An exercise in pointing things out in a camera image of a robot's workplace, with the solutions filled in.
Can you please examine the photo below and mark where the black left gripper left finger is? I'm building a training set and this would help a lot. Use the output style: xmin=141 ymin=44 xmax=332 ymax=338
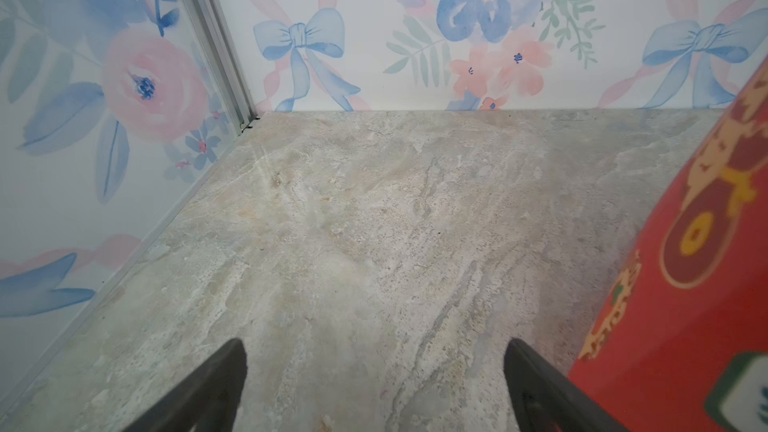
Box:
xmin=126 ymin=338 xmax=247 ymax=432

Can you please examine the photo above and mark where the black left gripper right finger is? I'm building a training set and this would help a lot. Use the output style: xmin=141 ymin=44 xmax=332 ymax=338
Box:
xmin=503 ymin=338 xmax=626 ymax=432

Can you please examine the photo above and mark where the red paper gift bag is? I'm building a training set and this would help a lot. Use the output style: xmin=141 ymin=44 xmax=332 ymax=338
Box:
xmin=568 ymin=68 xmax=767 ymax=431

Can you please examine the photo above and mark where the aluminium left corner post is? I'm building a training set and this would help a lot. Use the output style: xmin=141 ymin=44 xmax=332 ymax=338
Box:
xmin=182 ymin=0 xmax=259 ymax=132

